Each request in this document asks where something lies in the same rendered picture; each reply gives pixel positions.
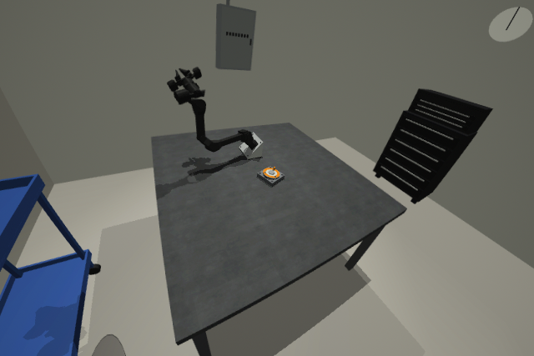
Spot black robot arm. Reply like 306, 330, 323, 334
174, 83, 258, 152

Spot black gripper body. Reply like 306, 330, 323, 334
167, 67, 202, 91

